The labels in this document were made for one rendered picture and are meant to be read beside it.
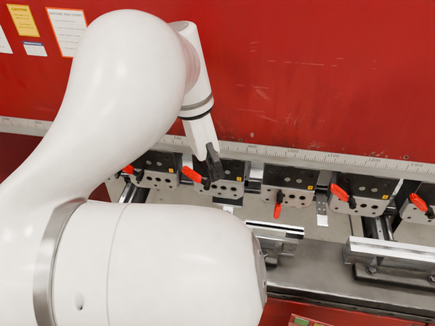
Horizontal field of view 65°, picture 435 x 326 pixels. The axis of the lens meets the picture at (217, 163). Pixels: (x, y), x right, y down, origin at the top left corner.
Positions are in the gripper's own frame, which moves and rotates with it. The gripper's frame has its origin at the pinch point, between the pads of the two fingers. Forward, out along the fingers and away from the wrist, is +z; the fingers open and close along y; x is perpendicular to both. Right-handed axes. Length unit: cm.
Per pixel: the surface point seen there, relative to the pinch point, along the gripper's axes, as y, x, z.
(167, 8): -11.3, 2.3, -31.9
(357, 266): 8, 39, 61
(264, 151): -4.7, 15.7, 6.7
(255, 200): -106, 45, 138
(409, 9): 11.6, 39.7, -25.4
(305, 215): -81, 72, 146
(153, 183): -23.4, -14.3, 17.9
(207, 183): -11.2, 0.0, 15.5
